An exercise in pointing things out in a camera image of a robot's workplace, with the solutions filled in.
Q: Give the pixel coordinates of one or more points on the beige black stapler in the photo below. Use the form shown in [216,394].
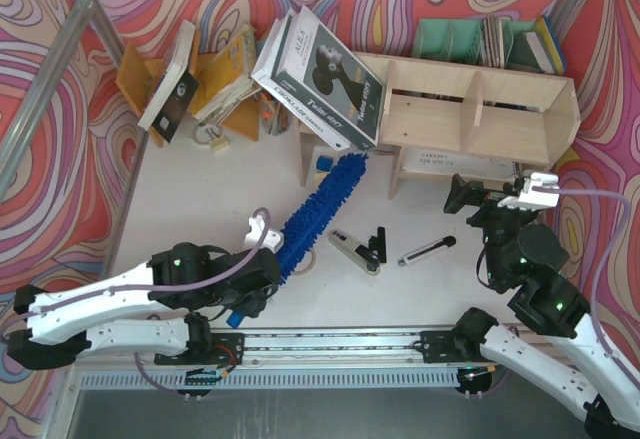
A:
[362,256]

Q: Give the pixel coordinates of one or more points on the pencil cup with pencils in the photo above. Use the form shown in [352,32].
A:
[273,115]

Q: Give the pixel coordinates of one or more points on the white Chokladfabriken book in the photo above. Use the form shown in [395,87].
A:
[263,72]

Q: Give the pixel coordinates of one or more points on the blue eraser block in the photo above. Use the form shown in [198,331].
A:
[324,163]

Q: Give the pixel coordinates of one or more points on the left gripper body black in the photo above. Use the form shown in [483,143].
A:
[270,269]

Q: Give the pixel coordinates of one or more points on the black white paperback book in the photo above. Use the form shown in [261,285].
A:
[173,86]

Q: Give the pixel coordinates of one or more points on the Twins story book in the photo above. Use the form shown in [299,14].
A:
[316,70]

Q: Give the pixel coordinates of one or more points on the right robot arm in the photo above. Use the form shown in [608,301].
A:
[524,256]

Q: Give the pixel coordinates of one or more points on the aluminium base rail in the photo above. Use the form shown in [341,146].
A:
[320,349]

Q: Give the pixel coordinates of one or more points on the blue covered notebook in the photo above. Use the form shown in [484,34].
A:
[545,47]

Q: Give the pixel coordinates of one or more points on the blue fluffy duster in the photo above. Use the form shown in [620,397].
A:
[310,220]

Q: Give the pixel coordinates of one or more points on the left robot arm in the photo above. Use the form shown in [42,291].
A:
[152,308]

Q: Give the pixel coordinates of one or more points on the beige masking tape roll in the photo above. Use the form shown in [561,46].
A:
[310,265]

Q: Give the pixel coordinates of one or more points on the orange wooden book stand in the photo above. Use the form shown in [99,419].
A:
[135,78]

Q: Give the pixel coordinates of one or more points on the light wooden bookshelf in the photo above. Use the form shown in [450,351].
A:
[527,118]

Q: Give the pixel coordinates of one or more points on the black clip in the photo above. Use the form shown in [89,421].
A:
[377,244]

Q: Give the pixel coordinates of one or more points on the green desk organizer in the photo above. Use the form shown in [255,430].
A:
[460,41]

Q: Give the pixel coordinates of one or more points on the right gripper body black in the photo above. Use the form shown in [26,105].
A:
[484,207]

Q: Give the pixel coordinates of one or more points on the yellow worn book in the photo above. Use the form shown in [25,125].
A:
[225,78]

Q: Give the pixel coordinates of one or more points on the spiral notebook white cover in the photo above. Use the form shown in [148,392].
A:
[433,162]

